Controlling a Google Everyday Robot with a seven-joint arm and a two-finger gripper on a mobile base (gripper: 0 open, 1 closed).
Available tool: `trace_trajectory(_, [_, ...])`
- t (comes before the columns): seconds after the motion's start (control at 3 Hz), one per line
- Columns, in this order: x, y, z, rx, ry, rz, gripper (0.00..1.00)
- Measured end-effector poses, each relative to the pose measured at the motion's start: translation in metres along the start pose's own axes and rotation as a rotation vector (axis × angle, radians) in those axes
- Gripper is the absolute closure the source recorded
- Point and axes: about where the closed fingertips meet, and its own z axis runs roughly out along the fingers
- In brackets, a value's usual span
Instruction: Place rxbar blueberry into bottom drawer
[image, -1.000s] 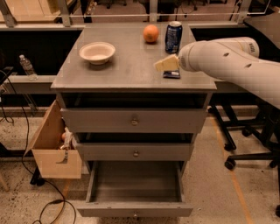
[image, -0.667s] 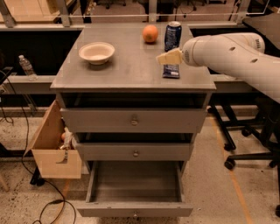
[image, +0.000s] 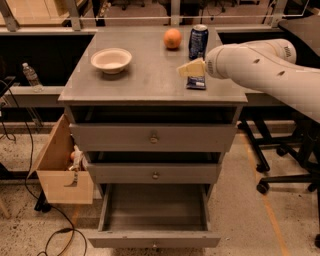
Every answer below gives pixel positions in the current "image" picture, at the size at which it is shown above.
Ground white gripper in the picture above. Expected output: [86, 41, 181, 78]
[177, 44, 234, 79]

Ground blue rxbar blueberry packet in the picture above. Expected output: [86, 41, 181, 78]
[186, 76, 206, 90]

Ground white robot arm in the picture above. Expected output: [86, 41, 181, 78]
[177, 39, 320, 122]

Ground grey wooden drawer cabinet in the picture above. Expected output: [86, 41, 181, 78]
[58, 27, 248, 249]

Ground grey middle drawer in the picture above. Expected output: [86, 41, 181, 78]
[87, 163, 221, 184]

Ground grey top drawer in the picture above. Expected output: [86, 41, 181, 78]
[70, 124, 236, 152]

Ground grey open bottom drawer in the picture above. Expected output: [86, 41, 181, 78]
[88, 184, 220, 249]

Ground blue soda can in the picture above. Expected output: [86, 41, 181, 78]
[188, 24, 209, 60]

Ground orange fruit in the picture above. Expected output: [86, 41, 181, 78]
[163, 28, 182, 49]

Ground black office chair base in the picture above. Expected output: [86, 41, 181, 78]
[238, 115, 320, 195]

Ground items inside cardboard box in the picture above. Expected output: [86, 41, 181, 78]
[68, 145, 87, 171]

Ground clear plastic water bottle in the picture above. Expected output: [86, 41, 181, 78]
[22, 63, 44, 93]

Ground cardboard box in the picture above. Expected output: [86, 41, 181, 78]
[29, 115, 94, 204]

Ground black floor cable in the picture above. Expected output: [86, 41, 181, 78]
[0, 79, 88, 256]

